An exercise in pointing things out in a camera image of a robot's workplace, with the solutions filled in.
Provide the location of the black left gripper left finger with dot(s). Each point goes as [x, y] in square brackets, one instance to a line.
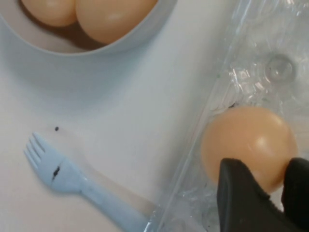
[241, 203]

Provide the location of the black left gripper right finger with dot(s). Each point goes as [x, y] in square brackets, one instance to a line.
[298, 188]

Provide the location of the beige plastic egg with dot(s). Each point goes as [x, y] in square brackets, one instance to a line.
[113, 19]
[243, 137]
[51, 10]

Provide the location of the clear plastic egg box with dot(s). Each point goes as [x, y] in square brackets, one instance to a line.
[260, 60]

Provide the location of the light blue plastic fork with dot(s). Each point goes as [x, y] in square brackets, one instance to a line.
[79, 183]

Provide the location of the white round bowl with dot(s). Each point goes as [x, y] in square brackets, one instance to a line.
[72, 49]

